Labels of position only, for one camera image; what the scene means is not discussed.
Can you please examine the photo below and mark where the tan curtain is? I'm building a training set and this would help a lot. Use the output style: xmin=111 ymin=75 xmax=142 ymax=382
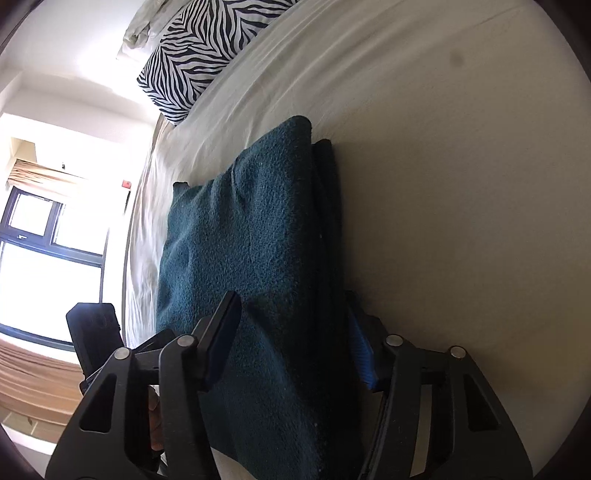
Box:
xmin=0 ymin=338 xmax=88 ymax=426

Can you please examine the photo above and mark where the person's left hand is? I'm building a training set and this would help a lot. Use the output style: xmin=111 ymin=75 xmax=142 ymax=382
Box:
xmin=147 ymin=387 xmax=165 ymax=452

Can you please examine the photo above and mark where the dark framed window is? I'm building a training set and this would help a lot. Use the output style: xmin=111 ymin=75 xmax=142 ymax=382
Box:
xmin=0 ymin=187 xmax=112 ymax=354

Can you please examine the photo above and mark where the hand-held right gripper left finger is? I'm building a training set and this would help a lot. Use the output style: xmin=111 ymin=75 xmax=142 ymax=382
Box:
xmin=45 ymin=291 xmax=243 ymax=480

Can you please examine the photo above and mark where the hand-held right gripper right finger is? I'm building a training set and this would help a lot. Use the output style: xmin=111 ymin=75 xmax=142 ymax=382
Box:
xmin=344 ymin=290 xmax=535 ymax=480

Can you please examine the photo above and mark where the dark teal knit sweater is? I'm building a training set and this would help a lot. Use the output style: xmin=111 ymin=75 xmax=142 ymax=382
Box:
xmin=154 ymin=115 xmax=372 ymax=480

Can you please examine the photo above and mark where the white sheeted bed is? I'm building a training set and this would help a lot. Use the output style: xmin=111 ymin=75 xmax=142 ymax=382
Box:
xmin=122 ymin=0 xmax=591 ymax=480

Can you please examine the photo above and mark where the zebra print pillow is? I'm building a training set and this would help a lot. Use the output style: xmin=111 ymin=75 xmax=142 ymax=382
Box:
xmin=136 ymin=0 xmax=298 ymax=126

